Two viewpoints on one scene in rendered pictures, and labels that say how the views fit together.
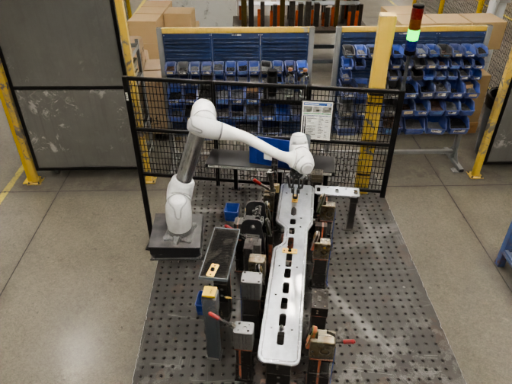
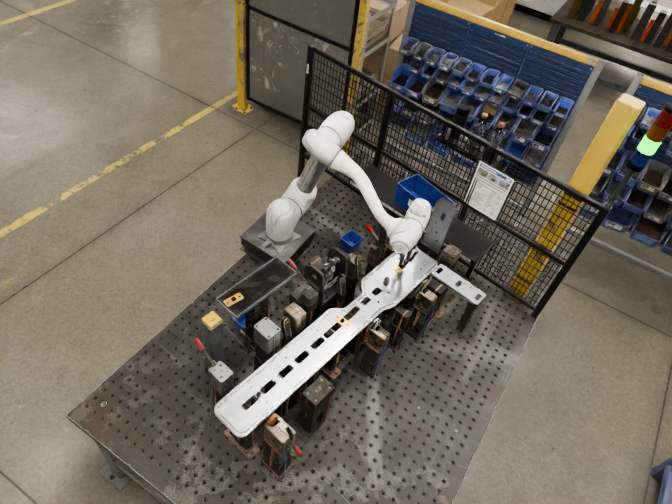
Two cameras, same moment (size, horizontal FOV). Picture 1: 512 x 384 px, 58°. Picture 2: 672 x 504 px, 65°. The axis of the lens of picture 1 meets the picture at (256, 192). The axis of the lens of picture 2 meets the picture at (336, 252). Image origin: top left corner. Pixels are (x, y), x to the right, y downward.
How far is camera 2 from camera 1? 1.00 m
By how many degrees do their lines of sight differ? 24
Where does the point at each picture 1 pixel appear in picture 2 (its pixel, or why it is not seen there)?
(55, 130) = (272, 66)
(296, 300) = (298, 376)
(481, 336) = not seen: outside the picture
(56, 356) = (147, 285)
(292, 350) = (249, 421)
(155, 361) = (167, 347)
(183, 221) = (277, 229)
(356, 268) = (423, 377)
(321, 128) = (490, 202)
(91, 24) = not seen: outside the picture
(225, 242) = (271, 278)
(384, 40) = (608, 133)
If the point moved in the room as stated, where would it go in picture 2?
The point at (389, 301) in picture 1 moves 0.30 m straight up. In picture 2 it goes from (425, 435) to (441, 405)
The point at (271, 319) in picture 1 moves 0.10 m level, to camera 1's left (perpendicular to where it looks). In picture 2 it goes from (259, 379) to (240, 366)
